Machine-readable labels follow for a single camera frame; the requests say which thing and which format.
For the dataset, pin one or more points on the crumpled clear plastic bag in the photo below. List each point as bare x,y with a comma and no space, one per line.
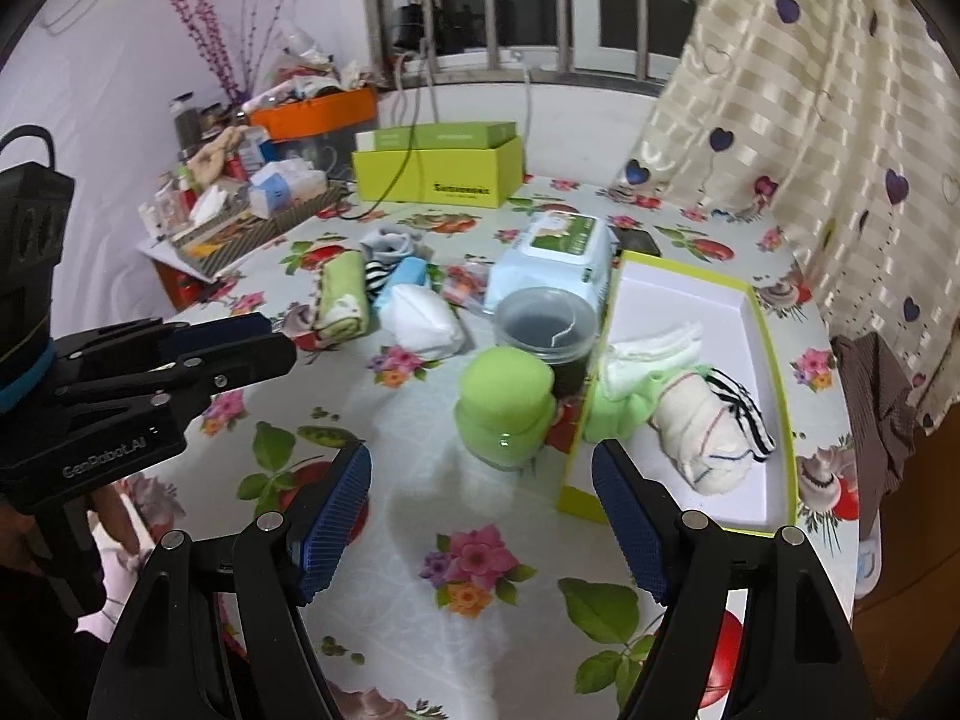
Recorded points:
300,45

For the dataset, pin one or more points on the lime green cardboard box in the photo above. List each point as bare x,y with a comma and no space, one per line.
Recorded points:
450,165

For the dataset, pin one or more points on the black white striped sock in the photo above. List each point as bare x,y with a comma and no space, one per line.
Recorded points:
379,274
742,409

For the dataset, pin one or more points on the brown checked cloth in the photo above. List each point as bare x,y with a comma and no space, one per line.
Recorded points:
877,405

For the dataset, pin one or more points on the white cloth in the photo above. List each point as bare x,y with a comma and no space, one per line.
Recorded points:
652,356

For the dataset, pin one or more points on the green cloth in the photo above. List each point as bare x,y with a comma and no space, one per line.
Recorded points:
615,409

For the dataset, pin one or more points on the black power adapter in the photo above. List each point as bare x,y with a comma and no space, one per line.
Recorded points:
411,22

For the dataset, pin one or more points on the heart print curtain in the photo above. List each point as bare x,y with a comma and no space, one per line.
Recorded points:
787,90

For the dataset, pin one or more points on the clear plastic jar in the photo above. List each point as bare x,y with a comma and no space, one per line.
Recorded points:
540,322

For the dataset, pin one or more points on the green towel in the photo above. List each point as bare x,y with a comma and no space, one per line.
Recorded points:
341,296

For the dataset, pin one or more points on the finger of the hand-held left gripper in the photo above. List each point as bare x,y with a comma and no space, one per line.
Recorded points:
240,364
217,331

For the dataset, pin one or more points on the purple flower branches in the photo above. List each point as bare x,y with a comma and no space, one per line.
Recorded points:
214,37

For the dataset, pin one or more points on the clear plastic bag pink contents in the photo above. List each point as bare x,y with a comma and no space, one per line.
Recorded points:
465,281

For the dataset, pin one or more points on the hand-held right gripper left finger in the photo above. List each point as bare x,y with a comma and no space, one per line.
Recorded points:
334,525

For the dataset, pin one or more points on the striped cardboard tray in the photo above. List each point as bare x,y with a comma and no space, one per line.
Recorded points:
247,236

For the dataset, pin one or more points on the white towel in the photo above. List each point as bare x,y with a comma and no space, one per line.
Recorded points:
701,435

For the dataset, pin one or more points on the orange storage box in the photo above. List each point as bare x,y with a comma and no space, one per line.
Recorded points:
315,116

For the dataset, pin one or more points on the blue face mask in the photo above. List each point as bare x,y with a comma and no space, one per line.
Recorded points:
409,271

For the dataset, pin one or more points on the wet wipes pack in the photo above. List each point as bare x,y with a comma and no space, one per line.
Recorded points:
555,255

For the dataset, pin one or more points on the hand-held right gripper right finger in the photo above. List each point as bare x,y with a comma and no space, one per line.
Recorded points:
626,525

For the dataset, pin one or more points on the fruit print tablecloth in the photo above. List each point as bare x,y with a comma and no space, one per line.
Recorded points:
420,480

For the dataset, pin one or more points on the white storage bin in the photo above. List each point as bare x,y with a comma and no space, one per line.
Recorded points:
868,562

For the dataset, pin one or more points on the white tissue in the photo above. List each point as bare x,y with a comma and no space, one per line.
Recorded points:
208,202

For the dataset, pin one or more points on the brown wooden cabinet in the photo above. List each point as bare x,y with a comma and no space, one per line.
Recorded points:
915,615

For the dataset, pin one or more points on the white tray box lime rim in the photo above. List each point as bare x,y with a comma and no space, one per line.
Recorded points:
720,315

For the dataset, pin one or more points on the black phone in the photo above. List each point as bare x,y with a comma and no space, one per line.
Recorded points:
641,240

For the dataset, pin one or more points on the grey sock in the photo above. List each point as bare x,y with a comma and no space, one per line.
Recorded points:
390,240

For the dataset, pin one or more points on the blue white tissue pack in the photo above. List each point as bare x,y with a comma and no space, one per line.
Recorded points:
277,187

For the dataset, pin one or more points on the person's left hand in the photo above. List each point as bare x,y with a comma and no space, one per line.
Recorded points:
116,517

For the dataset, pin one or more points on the green lid jar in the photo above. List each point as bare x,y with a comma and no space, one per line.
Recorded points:
502,390

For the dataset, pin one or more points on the small blue white box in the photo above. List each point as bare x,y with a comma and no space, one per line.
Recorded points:
255,150

